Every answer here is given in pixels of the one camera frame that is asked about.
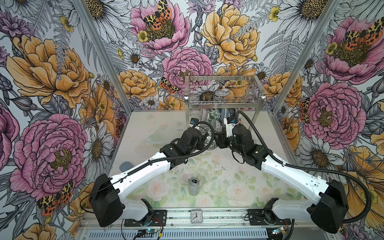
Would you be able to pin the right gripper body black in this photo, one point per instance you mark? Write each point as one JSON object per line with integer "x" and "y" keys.
{"x": 228, "y": 142}

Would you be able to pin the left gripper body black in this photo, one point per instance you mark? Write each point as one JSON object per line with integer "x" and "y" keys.
{"x": 199, "y": 145}

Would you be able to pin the dark speckled pattern bowl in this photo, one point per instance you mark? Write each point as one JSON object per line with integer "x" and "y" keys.
{"x": 206, "y": 131}

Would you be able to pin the dark grey petal bowl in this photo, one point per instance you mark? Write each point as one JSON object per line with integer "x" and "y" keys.
{"x": 232, "y": 112}

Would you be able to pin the green leaf pattern bowl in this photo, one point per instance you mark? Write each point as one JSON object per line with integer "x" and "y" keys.
{"x": 214, "y": 114}

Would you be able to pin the blue floral bowl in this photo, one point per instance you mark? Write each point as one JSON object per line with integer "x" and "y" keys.
{"x": 224, "y": 113}

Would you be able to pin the green geometric pattern bowl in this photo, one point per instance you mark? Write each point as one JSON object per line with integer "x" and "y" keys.
{"x": 217, "y": 126}

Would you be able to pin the purple glass bowl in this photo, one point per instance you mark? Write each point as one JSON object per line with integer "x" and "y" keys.
{"x": 204, "y": 114}

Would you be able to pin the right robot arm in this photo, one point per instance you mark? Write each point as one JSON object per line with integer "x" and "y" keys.
{"x": 326, "y": 202}

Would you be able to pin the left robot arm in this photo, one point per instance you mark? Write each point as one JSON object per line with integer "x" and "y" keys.
{"x": 108, "y": 198}

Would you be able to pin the steel two-tier dish rack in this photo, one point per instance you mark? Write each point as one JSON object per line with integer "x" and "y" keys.
{"x": 223, "y": 92}

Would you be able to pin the silver drink can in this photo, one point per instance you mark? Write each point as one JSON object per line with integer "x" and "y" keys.
{"x": 194, "y": 185}

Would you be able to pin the small white clock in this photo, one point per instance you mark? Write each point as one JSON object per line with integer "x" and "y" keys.
{"x": 196, "y": 216}

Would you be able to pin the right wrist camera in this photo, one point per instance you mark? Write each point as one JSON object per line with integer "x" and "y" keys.
{"x": 230, "y": 123}

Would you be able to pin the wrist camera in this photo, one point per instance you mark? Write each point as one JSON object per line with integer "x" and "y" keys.
{"x": 230, "y": 123}
{"x": 194, "y": 121}

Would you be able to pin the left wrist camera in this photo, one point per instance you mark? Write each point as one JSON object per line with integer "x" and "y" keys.
{"x": 194, "y": 121}

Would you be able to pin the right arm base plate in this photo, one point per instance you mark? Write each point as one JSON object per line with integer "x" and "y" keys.
{"x": 258, "y": 216}

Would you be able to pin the aluminium front rail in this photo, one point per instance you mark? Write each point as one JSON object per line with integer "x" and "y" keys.
{"x": 179, "y": 218}

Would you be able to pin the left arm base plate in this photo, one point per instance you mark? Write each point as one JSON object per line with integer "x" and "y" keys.
{"x": 155, "y": 218}

